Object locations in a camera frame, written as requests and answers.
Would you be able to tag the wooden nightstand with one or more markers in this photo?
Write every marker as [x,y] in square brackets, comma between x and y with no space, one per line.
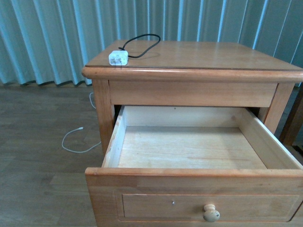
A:
[192,74]

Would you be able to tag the upper drawer round knob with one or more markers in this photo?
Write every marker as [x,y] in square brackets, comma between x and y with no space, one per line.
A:
[210,213]

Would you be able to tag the wooden drawer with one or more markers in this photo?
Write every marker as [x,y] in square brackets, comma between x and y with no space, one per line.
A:
[165,163]

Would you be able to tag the dark wooden furniture leg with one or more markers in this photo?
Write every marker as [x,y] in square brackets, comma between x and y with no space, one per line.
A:
[294,121]

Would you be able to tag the white charger adapter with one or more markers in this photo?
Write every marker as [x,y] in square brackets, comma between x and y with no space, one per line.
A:
[118,58]

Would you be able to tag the pale pleated curtain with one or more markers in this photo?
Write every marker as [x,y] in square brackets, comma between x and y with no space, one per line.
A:
[50,40]

